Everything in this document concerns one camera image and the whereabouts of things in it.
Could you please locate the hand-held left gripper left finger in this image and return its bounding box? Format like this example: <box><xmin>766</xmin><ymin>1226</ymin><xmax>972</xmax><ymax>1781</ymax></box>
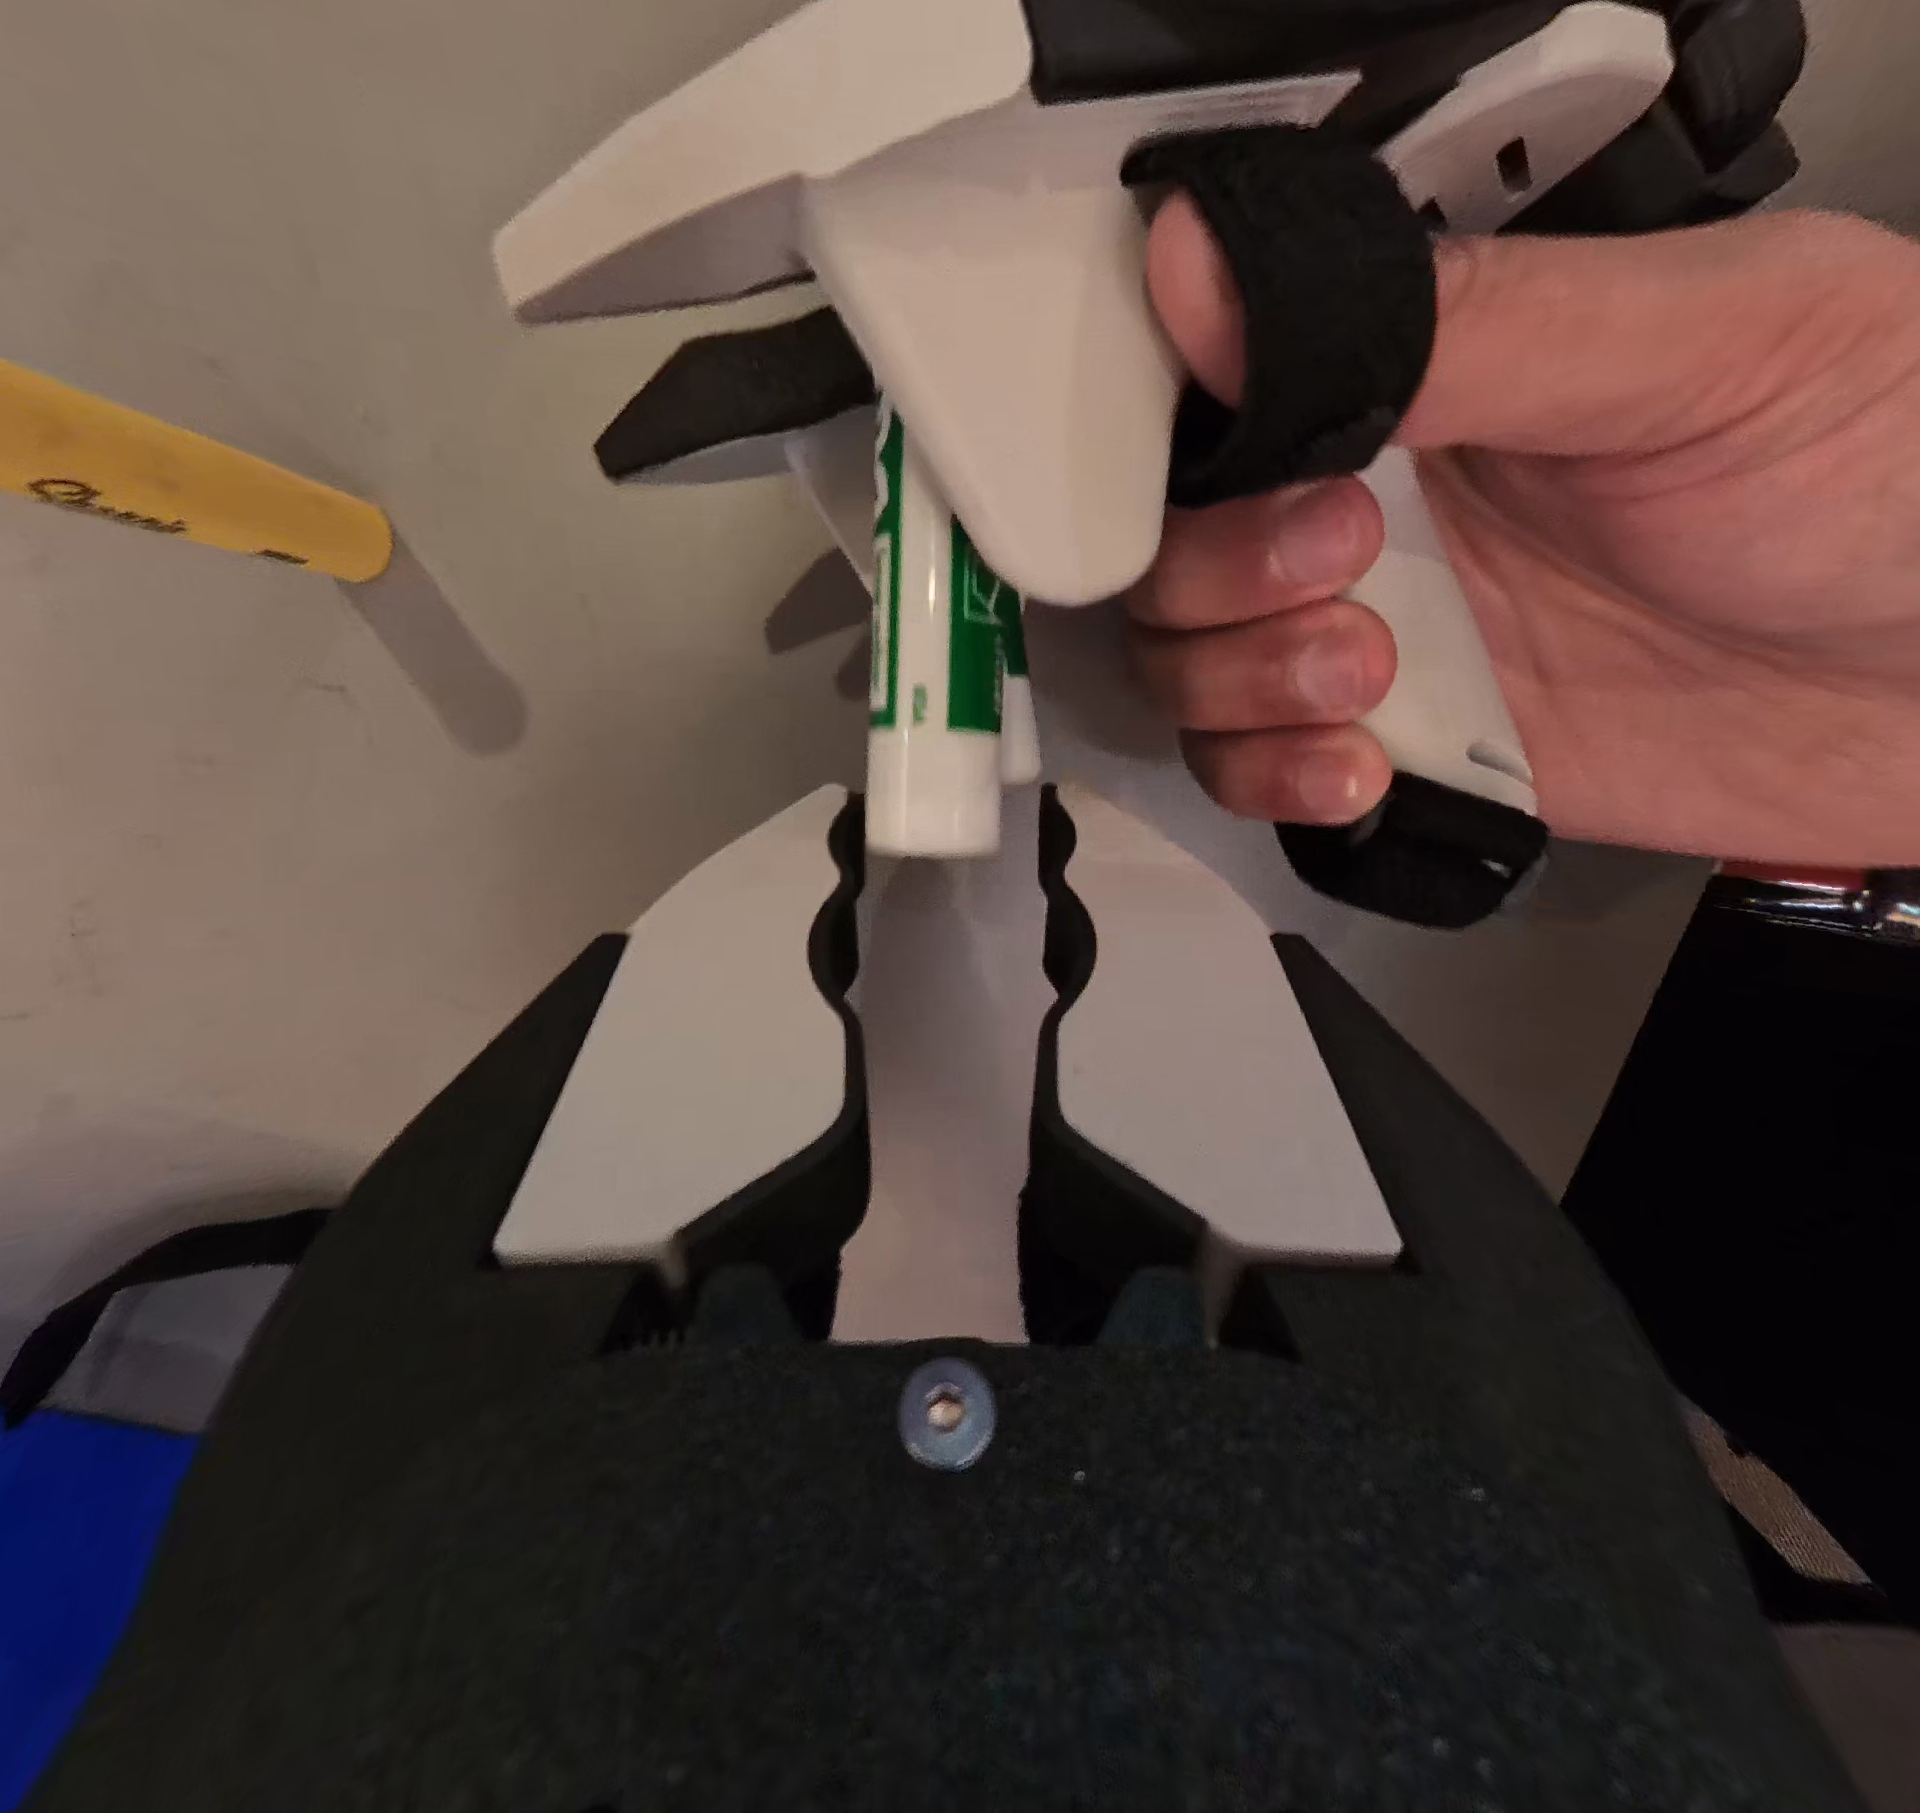
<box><xmin>491</xmin><ymin>785</ymin><xmax>876</xmax><ymax>1291</ymax></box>

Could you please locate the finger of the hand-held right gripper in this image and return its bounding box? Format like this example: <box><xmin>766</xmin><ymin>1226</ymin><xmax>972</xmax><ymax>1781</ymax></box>
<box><xmin>592</xmin><ymin>310</ymin><xmax>889</xmax><ymax>577</ymax></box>
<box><xmin>491</xmin><ymin>0</ymin><xmax>1039</xmax><ymax>331</ymax></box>

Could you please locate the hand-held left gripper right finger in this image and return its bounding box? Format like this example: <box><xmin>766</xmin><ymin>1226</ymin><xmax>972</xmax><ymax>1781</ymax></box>
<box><xmin>1023</xmin><ymin>785</ymin><xmax>1408</xmax><ymax>1291</ymax></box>

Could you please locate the green dry erase marker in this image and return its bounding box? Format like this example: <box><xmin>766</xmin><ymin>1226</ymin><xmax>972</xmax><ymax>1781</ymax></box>
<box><xmin>813</xmin><ymin>0</ymin><xmax>1003</xmax><ymax>858</ymax></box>
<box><xmin>917</xmin><ymin>0</ymin><xmax>1045</xmax><ymax>794</ymax></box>

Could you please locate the person's right hand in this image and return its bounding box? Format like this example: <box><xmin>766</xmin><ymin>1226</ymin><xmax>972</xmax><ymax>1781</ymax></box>
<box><xmin>1124</xmin><ymin>185</ymin><xmax>1920</xmax><ymax>876</ymax></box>

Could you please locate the yellow highlighter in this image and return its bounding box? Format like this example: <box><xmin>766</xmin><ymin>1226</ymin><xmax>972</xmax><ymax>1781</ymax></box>
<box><xmin>0</xmin><ymin>358</ymin><xmax>395</xmax><ymax>585</ymax></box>

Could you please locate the blue container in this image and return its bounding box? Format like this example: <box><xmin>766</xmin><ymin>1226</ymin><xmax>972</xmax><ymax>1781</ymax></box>
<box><xmin>0</xmin><ymin>1409</ymin><xmax>209</xmax><ymax>1813</ymax></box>

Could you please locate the black strap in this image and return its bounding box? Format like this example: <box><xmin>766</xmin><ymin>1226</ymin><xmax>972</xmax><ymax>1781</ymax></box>
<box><xmin>0</xmin><ymin>1211</ymin><xmax>335</xmax><ymax>1418</ymax></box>

